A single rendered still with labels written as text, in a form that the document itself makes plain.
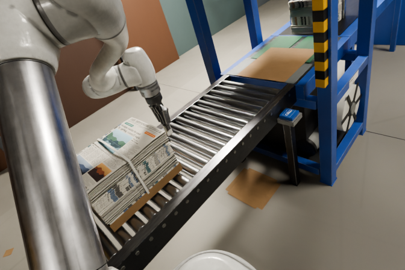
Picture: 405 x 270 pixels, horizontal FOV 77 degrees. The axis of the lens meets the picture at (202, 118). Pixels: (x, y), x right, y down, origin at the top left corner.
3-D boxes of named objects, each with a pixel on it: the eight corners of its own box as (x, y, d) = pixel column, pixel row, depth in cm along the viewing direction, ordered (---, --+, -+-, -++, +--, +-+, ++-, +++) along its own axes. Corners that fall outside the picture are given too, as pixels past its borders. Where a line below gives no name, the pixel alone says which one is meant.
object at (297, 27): (326, 34, 195) (326, -3, 181) (290, 34, 215) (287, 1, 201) (346, 15, 213) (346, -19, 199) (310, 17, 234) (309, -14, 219)
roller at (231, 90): (275, 105, 147) (273, 98, 145) (215, 93, 179) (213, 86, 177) (279, 100, 150) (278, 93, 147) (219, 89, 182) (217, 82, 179)
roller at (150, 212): (155, 228, 103) (150, 221, 100) (104, 182, 135) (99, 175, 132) (164, 219, 105) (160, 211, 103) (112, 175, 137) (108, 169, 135)
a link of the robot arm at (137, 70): (156, 73, 116) (129, 84, 115) (143, 40, 107) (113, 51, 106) (159, 82, 107) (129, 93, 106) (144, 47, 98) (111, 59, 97)
